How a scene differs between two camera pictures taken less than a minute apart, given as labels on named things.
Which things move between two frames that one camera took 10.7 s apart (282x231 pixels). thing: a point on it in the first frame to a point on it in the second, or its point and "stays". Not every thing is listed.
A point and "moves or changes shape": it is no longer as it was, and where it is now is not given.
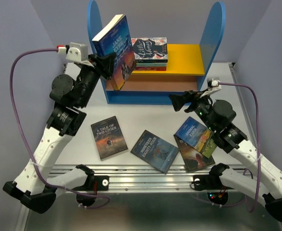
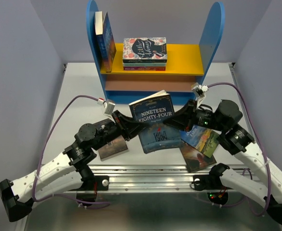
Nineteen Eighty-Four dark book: x=156 y=151 to x=153 y=110
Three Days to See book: x=193 y=159 stays
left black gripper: x=107 y=63 to x=132 y=127
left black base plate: x=100 y=183 stays
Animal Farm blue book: x=198 y=135 stays
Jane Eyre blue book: x=115 y=38 moves or changes shape
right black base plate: x=202 y=182 stays
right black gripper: x=178 y=100 to x=184 y=118
